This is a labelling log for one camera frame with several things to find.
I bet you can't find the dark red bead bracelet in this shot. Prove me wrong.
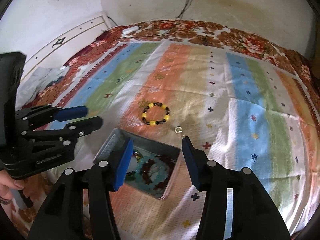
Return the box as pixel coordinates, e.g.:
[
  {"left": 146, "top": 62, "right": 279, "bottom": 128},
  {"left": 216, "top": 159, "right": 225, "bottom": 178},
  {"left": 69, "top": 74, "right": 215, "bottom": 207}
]
[{"left": 139, "top": 153, "right": 177, "bottom": 192}]

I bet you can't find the silver metal jewelry tin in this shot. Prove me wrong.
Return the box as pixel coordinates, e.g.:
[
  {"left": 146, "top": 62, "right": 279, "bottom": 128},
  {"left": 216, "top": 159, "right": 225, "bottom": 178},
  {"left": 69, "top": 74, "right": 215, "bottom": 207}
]
[{"left": 93, "top": 128, "right": 181, "bottom": 199}]

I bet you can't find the light blue bead bracelet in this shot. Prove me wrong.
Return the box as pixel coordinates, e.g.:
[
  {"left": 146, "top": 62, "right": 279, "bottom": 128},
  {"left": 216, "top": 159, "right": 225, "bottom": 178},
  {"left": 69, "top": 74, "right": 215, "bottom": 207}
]
[{"left": 132, "top": 154, "right": 171, "bottom": 193}]

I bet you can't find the yellow and black bead bracelet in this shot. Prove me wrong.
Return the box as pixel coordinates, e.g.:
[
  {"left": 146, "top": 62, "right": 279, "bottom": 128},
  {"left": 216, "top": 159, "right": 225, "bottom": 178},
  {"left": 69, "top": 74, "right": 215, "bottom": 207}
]
[{"left": 141, "top": 101, "right": 171, "bottom": 126}]

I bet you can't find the green jade bangle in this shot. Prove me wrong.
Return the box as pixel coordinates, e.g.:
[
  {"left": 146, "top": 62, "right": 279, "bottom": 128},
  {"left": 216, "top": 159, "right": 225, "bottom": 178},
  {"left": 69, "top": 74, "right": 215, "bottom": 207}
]
[{"left": 125, "top": 171, "right": 138, "bottom": 181}]

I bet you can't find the person's left hand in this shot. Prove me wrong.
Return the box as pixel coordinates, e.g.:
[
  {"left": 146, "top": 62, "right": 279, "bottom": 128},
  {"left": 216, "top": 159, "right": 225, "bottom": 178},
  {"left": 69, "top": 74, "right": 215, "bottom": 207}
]
[{"left": 0, "top": 170, "right": 25, "bottom": 205}]

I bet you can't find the grey crumpled cloth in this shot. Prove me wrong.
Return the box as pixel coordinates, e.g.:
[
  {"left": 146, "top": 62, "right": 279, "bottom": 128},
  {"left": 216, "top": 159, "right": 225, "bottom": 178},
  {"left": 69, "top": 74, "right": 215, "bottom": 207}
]
[{"left": 15, "top": 66, "right": 69, "bottom": 110}]

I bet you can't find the white wooden headboard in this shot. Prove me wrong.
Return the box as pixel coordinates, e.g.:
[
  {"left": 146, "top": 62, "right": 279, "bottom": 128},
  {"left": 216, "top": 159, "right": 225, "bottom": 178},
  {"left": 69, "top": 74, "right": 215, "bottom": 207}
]
[{"left": 21, "top": 12, "right": 115, "bottom": 82}]

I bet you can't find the striped colourful bed blanket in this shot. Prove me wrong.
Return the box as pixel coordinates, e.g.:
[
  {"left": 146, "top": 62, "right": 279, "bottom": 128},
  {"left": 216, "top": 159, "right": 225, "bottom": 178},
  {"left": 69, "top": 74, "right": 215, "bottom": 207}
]
[{"left": 49, "top": 41, "right": 319, "bottom": 233}]

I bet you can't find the white charger adapter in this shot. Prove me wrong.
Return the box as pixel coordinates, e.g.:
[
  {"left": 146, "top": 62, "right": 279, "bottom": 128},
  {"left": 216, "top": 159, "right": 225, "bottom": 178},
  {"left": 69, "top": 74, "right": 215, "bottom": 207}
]
[{"left": 122, "top": 26, "right": 139, "bottom": 35}]

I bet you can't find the floral brown bed sheet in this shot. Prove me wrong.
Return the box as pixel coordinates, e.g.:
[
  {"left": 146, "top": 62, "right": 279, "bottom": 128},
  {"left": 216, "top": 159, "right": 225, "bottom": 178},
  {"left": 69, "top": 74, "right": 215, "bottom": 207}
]
[{"left": 15, "top": 19, "right": 320, "bottom": 240}]

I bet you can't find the black charging cable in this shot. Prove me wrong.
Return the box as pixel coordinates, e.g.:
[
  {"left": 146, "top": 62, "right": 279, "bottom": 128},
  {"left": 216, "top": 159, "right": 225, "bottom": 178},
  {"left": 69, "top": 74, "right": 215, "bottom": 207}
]
[{"left": 102, "top": 0, "right": 196, "bottom": 40}]

